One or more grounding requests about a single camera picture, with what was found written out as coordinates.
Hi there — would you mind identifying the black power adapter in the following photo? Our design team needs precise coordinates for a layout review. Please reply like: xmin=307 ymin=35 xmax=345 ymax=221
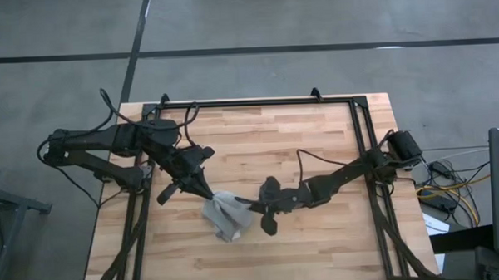
xmin=424 ymin=193 xmax=460 ymax=214
xmin=427 ymin=160 xmax=455 ymax=178

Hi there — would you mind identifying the yellow cable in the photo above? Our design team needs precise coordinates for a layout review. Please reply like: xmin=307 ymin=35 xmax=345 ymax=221
xmin=414 ymin=173 xmax=493 ymax=231

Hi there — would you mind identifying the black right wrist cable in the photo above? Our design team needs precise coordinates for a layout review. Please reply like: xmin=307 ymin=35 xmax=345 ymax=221
xmin=294 ymin=146 xmax=363 ymax=185

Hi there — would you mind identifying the white paper sheet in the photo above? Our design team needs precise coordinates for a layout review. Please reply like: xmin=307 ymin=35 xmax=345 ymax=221
xmin=422 ymin=210 xmax=450 ymax=238

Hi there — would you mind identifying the black aluminium table frame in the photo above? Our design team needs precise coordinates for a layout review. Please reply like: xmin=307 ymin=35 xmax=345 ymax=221
xmin=76 ymin=83 xmax=439 ymax=280

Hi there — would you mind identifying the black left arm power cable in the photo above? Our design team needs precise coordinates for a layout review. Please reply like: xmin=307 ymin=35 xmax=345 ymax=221
xmin=36 ymin=136 xmax=101 ymax=211

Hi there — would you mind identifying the grey metal cart frame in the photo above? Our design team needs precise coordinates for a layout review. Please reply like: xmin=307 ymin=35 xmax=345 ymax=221
xmin=0 ymin=179 xmax=57 ymax=280

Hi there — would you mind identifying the white cable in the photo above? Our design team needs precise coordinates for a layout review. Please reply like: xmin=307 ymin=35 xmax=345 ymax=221
xmin=420 ymin=146 xmax=491 ymax=163

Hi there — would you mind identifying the grey microfiber towel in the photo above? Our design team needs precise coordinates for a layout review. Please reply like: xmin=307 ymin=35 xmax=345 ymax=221
xmin=200 ymin=189 xmax=257 ymax=245

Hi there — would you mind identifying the black crossbar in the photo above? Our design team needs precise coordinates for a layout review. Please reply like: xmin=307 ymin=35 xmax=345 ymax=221
xmin=428 ymin=224 xmax=497 ymax=255

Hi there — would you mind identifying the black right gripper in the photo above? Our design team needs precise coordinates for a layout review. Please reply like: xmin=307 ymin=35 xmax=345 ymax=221
xmin=233 ymin=174 xmax=321 ymax=238

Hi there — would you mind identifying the dark box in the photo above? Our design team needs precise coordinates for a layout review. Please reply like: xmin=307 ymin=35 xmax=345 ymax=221
xmin=473 ymin=245 xmax=499 ymax=280

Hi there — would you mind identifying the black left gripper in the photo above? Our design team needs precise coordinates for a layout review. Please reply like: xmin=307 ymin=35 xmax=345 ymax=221
xmin=154 ymin=145 xmax=219 ymax=206

